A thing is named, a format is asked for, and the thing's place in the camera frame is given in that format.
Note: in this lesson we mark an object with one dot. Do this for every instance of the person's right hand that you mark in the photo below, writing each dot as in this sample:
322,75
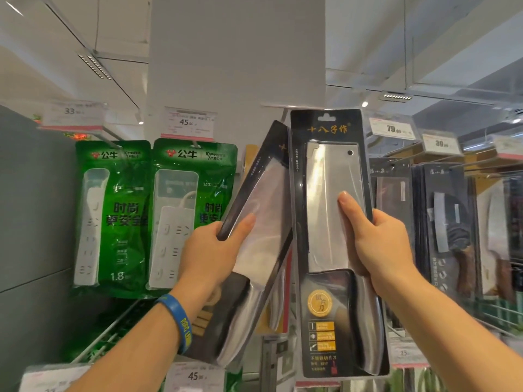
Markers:
388,253

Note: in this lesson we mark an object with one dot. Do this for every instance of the person's left hand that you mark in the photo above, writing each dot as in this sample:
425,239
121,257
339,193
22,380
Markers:
212,261

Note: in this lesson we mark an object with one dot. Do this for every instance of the packaged cleaver wooden handle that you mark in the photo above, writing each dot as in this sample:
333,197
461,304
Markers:
394,191

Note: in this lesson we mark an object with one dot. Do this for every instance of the packaged round black knife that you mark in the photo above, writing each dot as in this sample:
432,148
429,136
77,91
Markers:
445,224

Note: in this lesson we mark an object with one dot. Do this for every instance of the yellow packaged cleaver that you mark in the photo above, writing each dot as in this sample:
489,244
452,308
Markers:
278,302

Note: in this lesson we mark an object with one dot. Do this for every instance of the black packaged cleaver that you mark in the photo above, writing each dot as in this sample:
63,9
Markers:
265,200
327,171

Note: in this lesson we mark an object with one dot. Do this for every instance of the white flip price tag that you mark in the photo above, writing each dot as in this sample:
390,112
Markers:
292,106

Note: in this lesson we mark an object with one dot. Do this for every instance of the grey metal display shelf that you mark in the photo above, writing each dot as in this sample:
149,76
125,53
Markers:
32,208

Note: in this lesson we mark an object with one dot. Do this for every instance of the person's left forearm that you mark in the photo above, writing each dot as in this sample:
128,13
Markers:
130,355

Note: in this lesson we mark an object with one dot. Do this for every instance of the person's right forearm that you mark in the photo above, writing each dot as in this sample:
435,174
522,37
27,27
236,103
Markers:
449,334

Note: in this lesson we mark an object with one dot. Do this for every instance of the blue wristband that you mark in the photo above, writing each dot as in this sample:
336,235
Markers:
182,322

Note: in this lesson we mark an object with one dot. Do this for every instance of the brown cardboard box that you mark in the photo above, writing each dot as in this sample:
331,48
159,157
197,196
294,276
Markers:
470,158

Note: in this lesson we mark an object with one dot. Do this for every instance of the black linear track light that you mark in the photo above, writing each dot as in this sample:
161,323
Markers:
395,97
95,66

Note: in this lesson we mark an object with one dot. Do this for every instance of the white track spot light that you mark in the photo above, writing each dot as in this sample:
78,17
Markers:
140,118

